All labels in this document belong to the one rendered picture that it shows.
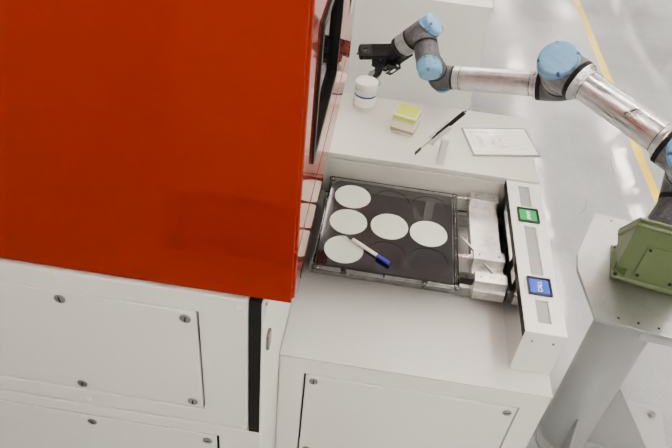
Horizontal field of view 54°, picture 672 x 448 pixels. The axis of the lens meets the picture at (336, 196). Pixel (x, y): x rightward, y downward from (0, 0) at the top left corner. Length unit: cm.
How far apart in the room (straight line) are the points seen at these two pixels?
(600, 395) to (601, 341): 23
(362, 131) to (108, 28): 122
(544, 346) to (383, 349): 36
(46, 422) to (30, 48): 93
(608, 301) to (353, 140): 83
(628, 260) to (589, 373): 47
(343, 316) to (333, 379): 15
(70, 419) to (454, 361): 86
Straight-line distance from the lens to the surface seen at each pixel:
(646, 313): 190
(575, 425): 240
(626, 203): 373
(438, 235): 176
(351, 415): 170
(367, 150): 191
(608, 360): 216
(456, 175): 191
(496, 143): 205
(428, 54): 203
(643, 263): 191
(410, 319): 165
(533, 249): 172
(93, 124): 97
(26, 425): 168
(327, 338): 158
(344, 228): 173
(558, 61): 189
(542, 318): 156
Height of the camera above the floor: 206
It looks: 39 degrees down
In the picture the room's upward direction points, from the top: 6 degrees clockwise
